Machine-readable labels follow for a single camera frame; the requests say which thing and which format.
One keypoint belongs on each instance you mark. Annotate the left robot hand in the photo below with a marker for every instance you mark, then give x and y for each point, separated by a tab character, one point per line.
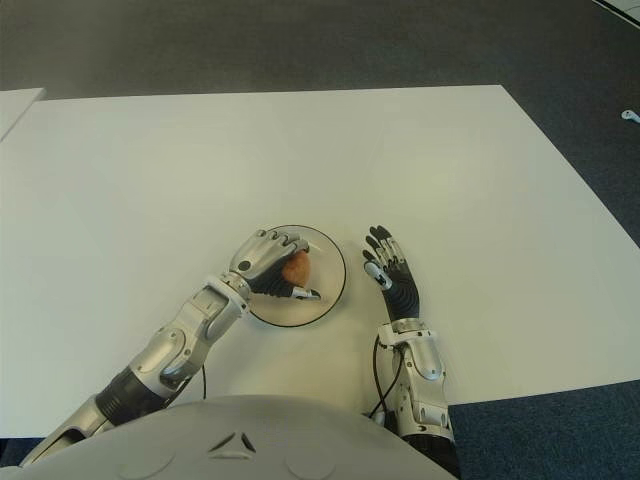
255	257

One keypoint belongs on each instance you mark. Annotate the white side table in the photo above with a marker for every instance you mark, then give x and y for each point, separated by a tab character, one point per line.
15	110

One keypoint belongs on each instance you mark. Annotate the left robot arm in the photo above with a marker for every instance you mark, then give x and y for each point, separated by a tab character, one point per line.
170	350

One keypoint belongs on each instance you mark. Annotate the red yellow apple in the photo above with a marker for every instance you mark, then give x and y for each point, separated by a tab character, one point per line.
297	270

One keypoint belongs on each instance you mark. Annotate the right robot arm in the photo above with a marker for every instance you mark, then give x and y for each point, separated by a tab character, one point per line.
425	370

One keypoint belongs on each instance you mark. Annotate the white plate with black rim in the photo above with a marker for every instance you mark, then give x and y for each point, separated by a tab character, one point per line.
327	272

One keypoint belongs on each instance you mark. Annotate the small white object on floor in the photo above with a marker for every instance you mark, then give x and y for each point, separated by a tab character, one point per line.
631	116

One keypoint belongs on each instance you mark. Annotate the grey robot torso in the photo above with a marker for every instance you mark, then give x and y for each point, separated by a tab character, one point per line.
225	440

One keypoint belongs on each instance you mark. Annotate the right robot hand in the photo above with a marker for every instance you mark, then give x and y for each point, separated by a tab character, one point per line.
402	295

